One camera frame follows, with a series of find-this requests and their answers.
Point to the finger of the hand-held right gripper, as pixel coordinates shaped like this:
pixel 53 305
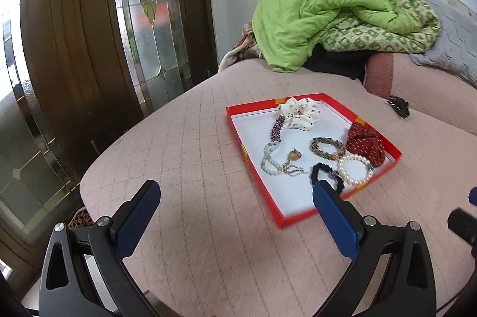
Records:
pixel 464 223
pixel 474 196

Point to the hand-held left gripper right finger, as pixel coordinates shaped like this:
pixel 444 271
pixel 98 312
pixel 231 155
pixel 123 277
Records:
pixel 335 220

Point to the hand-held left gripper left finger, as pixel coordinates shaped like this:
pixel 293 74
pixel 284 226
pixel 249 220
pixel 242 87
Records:
pixel 136 223

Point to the red shallow box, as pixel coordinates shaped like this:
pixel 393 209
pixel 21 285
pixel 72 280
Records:
pixel 283 190

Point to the leopard print slipper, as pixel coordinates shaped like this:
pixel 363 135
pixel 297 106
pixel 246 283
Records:
pixel 80 218

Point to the pink quilted bed cover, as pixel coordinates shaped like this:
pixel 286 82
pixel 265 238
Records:
pixel 205 190

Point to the dark red dotted scrunchie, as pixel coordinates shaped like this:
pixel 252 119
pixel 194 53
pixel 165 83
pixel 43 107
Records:
pixel 367 145

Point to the white floral scrunchie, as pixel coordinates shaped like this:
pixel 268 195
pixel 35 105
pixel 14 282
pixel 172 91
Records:
pixel 302 115

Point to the black hair claw clip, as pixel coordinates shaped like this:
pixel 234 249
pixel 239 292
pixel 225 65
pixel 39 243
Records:
pixel 399 106

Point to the pink pillow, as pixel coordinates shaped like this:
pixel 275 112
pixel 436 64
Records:
pixel 380 74

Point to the black cloth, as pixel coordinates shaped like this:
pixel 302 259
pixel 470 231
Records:
pixel 335 65

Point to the grey blanket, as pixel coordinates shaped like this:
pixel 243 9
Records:
pixel 447 41

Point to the green patterned blanket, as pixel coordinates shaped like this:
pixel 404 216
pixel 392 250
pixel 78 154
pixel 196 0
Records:
pixel 372 37

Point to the wooden door with glass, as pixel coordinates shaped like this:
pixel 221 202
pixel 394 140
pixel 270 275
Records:
pixel 74 41

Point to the green quilt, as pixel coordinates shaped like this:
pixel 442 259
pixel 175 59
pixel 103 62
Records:
pixel 298 22

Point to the beige cloth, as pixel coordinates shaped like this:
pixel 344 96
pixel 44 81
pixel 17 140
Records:
pixel 242 41

